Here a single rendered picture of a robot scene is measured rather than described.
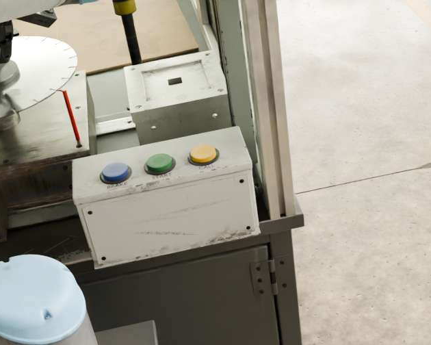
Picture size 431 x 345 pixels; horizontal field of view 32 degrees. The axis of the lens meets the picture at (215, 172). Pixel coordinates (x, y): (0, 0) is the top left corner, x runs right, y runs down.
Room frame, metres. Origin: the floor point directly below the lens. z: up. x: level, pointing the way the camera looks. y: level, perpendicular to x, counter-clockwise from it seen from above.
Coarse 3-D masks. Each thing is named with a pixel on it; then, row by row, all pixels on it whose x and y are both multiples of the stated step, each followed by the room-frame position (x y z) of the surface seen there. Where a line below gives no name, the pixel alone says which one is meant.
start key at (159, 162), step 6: (156, 156) 0.98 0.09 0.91; (162, 156) 0.98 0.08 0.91; (168, 156) 0.97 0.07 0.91; (150, 162) 0.97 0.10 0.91; (156, 162) 0.96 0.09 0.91; (162, 162) 0.96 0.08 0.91; (168, 162) 0.96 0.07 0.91; (150, 168) 0.95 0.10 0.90; (156, 168) 0.95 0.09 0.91; (162, 168) 0.95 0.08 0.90
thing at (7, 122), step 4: (8, 116) 1.24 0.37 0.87; (12, 116) 1.25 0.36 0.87; (16, 116) 1.26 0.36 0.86; (0, 120) 1.24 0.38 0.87; (4, 120) 1.24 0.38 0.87; (8, 120) 1.24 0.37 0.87; (12, 120) 1.25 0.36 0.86; (16, 120) 1.26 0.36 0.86; (20, 120) 1.27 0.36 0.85; (0, 124) 1.24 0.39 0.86; (4, 124) 1.24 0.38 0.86; (8, 124) 1.24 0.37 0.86; (12, 124) 1.25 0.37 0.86; (16, 124) 1.25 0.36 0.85; (0, 128) 1.24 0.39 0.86; (4, 128) 1.24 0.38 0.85; (8, 128) 1.24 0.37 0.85
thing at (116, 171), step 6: (120, 162) 0.98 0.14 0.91; (108, 168) 0.97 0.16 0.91; (114, 168) 0.96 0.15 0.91; (120, 168) 0.96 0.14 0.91; (126, 168) 0.96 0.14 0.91; (108, 174) 0.95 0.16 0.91; (114, 174) 0.95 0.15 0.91; (120, 174) 0.95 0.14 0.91; (126, 174) 0.95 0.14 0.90; (108, 180) 0.95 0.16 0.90; (114, 180) 0.94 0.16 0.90
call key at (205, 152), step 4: (204, 144) 0.99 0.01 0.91; (208, 144) 0.99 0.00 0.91; (196, 148) 0.98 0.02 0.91; (200, 148) 0.98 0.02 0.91; (204, 148) 0.98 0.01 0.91; (208, 148) 0.98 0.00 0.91; (212, 148) 0.98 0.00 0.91; (192, 152) 0.97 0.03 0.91; (196, 152) 0.97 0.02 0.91; (200, 152) 0.97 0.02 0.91; (204, 152) 0.97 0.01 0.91; (208, 152) 0.97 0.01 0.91; (212, 152) 0.97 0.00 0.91; (192, 156) 0.96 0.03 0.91; (196, 156) 0.96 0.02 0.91; (200, 156) 0.96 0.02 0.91; (204, 156) 0.96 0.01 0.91; (208, 156) 0.96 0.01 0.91; (212, 156) 0.96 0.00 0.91; (196, 160) 0.96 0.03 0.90; (200, 160) 0.95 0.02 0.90; (204, 160) 0.95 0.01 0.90; (208, 160) 0.95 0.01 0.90
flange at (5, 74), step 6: (12, 60) 1.30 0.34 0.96; (6, 66) 1.28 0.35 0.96; (12, 66) 1.28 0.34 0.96; (0, 72) 1.26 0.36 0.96; (6, 72) 1.26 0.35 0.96; (12, 72) 1.25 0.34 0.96; (18, 72) 1.27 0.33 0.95; (0, 78) 1.24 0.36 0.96; (6, 78) 1.23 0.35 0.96; (12, 78) 1.24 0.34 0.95; (0, 84) 1.22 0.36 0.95
